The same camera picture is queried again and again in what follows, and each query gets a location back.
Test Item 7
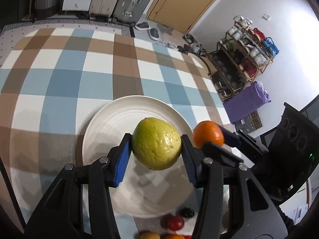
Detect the dark purple plum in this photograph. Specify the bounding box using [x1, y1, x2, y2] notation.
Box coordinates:
[178, 207, 195, 218]

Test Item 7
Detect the wooden shoe rack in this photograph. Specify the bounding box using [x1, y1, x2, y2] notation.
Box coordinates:
[207, 15, 279, 102]

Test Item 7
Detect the wooden door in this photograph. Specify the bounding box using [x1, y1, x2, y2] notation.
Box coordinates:
[147, 0, 216, 33]

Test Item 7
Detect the checkered tablecloth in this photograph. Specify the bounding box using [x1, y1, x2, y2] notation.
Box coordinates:
[0, 27, 237, 239]

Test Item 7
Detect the cream round plate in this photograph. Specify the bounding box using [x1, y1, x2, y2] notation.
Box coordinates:
[82, 96, 198, 218]

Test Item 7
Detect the green-yellow guava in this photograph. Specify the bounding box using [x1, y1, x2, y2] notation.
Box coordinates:
[131, 117, 181, 171]

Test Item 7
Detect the silver-grey suitcase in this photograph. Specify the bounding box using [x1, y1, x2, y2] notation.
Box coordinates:
[113, 0, 150, 25]

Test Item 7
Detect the yellow guava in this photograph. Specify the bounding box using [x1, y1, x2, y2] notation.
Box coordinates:
[140, 231, 160, 239]

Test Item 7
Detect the orange tangerine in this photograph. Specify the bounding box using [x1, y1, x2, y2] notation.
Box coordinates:
[193, 120, 224, 148]
[161, 234, 185, 239]

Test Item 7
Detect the red tomato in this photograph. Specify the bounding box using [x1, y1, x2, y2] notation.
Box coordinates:
[160, 214, 185, 231]

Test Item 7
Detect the purple bag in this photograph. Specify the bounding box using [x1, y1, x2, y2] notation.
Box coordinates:
[223, 81, 271, 123]

